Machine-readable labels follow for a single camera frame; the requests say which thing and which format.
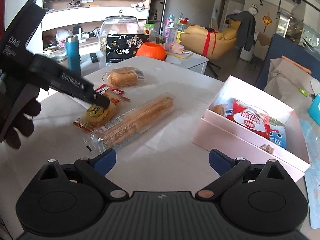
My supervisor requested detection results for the yellow rice cracker pack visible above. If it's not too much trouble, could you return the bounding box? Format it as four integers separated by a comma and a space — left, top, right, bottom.
73, 99, 121, 132

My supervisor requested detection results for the red white snack bag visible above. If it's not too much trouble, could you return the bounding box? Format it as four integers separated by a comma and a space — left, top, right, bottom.
226, 99, 270, 140

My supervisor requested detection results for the black plum snack bag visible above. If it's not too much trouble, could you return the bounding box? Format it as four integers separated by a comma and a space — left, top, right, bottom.
105, 34, 149, 64

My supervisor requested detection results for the yellow sofa with ribbon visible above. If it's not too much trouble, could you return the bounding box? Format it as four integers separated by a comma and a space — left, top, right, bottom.
180, 20, 241, 60

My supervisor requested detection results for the red snack packet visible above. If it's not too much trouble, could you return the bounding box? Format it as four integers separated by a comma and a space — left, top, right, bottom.
95, 84, 131, 104

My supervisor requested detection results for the glass jar with lid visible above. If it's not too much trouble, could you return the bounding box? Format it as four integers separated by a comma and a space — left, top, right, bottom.
99, 9, 141, 56

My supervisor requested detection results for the dark gloved left hand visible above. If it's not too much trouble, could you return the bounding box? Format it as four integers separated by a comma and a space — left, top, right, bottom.
4, 95, 41, 150

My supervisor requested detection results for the blue snack packet in box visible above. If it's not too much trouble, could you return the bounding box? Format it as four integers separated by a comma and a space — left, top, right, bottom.
269, 117, 286, 149

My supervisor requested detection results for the teal tape dispenser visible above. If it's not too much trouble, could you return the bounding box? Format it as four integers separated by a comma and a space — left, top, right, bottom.
308, 94, 320, 126

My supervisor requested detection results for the blue cartoon sticker sheet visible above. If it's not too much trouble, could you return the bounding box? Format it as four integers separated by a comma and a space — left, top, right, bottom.
299, 119, 320, 229

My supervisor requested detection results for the long wafer biscuit pack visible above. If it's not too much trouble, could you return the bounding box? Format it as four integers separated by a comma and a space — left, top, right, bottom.
84, 93, 176, 153

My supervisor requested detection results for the pink cardboard gift box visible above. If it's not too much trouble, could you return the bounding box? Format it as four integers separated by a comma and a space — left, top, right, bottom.
193, 76, 310, 181

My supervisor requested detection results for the round bread bun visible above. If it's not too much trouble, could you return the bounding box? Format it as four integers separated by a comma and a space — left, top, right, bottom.
102, 67, 146, 88

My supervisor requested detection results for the teal water bottle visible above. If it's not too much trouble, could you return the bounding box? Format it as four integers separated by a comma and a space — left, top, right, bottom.
65, 35, 81, 76

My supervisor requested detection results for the orange pumpkin bowl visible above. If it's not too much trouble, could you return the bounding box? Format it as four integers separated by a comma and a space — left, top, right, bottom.
136, 42, 167, 61

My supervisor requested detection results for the pink plush toy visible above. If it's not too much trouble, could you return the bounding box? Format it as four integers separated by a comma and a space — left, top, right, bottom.
164, 42, 185, 55

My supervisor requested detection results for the grey covered sofa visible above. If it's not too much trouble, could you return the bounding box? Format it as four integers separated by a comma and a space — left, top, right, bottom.
264, 58, 319, 102

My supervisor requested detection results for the white side table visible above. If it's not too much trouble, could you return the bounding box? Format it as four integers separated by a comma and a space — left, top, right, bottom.
165, 53, 209, 74

